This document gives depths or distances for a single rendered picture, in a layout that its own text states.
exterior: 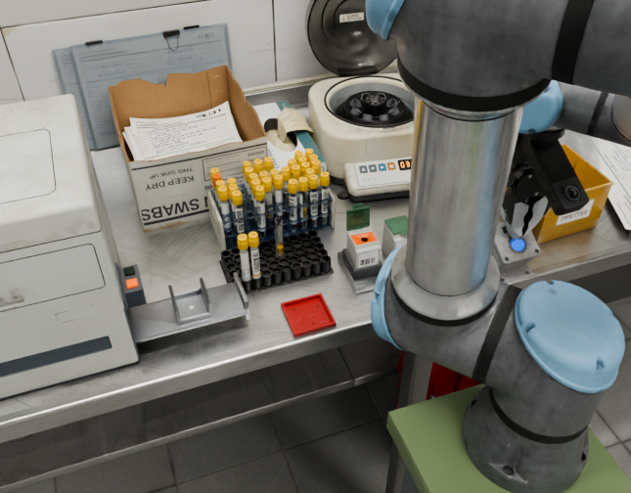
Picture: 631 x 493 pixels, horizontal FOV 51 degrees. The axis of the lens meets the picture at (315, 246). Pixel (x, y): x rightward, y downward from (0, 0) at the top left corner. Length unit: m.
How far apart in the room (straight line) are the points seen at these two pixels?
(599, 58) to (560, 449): 0.50
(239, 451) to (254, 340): 0.94
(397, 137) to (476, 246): 0.64
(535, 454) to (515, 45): 0.51
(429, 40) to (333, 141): 0.79
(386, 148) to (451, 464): 0.62
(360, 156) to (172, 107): 0.41
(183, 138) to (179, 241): 0.24
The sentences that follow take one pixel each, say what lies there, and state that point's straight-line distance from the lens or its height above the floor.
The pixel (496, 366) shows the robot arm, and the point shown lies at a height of 1.08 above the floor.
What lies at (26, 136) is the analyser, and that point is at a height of 1.17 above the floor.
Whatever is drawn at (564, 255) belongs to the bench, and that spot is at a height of 0.87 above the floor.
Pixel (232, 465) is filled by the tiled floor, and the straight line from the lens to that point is 1.90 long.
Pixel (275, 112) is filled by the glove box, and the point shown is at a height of 0.94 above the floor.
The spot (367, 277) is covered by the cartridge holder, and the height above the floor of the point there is 0.89.
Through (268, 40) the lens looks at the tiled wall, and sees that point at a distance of 1.47.
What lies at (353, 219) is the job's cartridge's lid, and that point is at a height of 0.97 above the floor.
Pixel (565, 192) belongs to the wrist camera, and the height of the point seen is 1.10.
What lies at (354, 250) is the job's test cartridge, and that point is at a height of 0.94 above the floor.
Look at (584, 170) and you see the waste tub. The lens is 1.27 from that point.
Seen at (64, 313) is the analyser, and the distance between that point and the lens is 0.91.
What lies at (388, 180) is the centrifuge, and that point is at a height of 0.91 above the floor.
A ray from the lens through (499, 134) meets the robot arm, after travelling 0.53.
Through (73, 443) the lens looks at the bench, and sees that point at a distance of 1.71.
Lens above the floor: 1.64
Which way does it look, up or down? 42 degrees down
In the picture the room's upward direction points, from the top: straight up
